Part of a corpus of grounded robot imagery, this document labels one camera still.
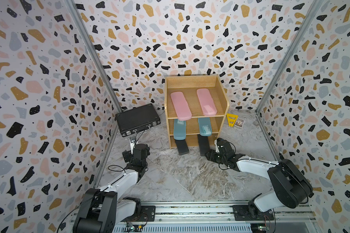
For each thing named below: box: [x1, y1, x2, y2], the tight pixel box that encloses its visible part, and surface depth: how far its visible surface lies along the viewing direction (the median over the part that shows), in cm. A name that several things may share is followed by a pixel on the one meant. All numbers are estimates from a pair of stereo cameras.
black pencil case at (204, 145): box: [197, 133, 210, 157], surface depth 99 cm
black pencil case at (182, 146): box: [175, 139, 190, 156], surface depth 97 cm
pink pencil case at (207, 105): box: [196, 88, 218, 117], surface depth 82 cm
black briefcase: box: [114, 103, 161, 138], surface depth 109 cm
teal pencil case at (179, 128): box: [173, 118, 187, 141], surface depth 89 cm
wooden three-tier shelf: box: [164, 74, 230, 150], surface depth 87 cm
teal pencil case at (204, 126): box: [198, 116, 212, 137], surface depth 89 cm
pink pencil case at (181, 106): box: [170, 91, 193, 121], surface depth 80 cm
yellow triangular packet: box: [226, 113, 239, 128], surface depth 119 cm
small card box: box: [234, 119, 245, 129], surface depth 115 cm
